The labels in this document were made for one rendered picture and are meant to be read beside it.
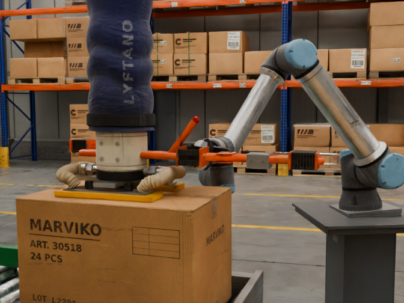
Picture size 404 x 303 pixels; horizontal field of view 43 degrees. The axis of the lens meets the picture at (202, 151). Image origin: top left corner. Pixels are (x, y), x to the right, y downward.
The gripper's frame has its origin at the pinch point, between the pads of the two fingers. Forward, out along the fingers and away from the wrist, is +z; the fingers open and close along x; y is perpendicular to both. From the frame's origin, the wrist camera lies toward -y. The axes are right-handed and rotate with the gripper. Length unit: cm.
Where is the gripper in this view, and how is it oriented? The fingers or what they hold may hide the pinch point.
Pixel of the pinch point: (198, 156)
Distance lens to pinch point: 161.0
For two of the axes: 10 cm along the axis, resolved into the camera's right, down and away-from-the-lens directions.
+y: -9.5, -0.5, 3.2
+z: -3.2, 0.8, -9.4
